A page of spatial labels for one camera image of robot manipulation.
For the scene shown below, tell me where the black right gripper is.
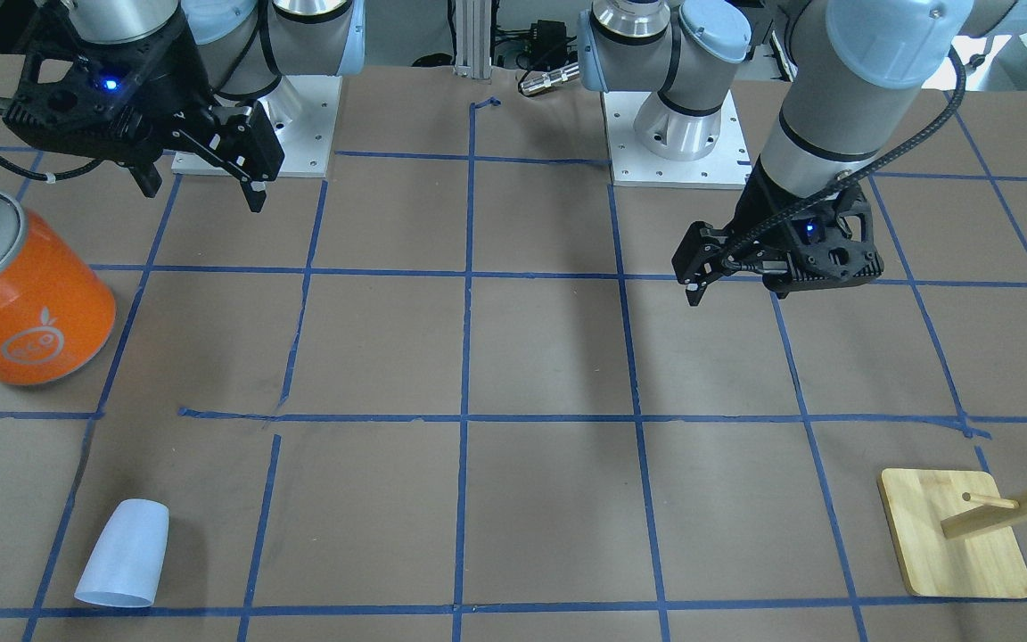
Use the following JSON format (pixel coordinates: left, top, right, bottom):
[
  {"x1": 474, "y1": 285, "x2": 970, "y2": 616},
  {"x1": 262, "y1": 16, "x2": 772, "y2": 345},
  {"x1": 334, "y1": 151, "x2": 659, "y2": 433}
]
[{"x1": 4, "y1": 18, "x2": 284, "y2": 214}]

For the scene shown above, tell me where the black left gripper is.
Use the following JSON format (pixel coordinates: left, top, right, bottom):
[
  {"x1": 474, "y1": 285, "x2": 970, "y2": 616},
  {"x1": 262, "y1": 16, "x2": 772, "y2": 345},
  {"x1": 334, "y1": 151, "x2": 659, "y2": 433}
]
[{"x1": 671, "y1": 185, "x2": 884, "y2": 308}]

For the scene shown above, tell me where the light blue cup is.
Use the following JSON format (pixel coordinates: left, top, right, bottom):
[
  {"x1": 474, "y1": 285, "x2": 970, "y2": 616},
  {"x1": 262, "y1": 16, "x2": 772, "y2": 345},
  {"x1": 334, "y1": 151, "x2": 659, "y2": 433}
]
[{"x1": 74, "y1": 498, "x2": 168, "y2": 608}]

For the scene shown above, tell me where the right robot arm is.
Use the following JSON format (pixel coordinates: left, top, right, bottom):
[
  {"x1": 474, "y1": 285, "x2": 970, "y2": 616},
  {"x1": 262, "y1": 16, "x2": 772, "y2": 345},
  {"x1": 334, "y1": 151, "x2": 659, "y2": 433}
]
[{"x1": 3, "y1": 1, "x2": 366, "y2": 212}]

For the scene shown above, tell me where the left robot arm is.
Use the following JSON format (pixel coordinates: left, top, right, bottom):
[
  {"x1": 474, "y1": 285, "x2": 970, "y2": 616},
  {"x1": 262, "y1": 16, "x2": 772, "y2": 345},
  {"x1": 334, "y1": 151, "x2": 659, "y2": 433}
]
[{"x1": 578, "y1": 1, "x2": 1027, "y2": 305}]

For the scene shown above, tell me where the orange can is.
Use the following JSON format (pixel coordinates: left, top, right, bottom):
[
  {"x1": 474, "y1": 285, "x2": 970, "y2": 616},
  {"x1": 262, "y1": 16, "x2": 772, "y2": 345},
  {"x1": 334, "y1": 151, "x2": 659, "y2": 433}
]
[{"x1": 0, "y1": 191, "x2": 117, "y2": 386}]

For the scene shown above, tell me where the black power adapter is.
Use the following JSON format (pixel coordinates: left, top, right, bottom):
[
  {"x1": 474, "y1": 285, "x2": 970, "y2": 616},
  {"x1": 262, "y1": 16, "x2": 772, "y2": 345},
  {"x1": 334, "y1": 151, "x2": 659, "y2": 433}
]
[{"x1": 527, "y1": 20, "x2": 568, "y2": 69}]

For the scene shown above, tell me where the wooden mug stand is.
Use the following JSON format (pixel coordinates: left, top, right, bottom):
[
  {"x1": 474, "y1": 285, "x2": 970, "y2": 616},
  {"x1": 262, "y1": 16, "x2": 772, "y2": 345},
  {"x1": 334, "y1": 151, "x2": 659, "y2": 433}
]
[{"x1": 877, "y1": 468, "x2": 1027, "y2": 600}]

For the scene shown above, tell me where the braided black cable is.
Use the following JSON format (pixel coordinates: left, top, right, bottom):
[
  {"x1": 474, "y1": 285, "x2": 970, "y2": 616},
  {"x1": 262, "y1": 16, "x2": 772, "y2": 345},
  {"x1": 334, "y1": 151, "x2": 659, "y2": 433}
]
[{"x1": 717, "y1": 49, "x2": 967, "y2": 268}]

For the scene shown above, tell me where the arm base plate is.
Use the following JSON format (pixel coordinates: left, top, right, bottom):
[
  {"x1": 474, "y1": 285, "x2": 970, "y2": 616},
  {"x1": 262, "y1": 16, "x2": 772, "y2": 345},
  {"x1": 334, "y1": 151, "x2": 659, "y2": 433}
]
[
  {"x1": 602, "y1": 91, "x2": 752, "y2": 190},
  {"x1": 172, "y1": 75, "x2": 343, "y2": 179}
]

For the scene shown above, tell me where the silver cable connector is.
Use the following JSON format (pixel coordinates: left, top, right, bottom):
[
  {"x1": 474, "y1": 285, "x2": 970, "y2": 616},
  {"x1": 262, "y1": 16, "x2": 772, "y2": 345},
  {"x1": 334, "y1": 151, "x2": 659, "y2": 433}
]
[{"x1": 518, "y1": 62, "x2": 581, "y2": 97}]

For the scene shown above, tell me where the aluminium frame post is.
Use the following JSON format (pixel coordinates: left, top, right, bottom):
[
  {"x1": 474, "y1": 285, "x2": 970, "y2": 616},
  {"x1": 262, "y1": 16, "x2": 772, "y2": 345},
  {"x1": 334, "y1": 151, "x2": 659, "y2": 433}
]
[{"x1": 449, "y1": 0, "x2": 494, "y2": 84}]

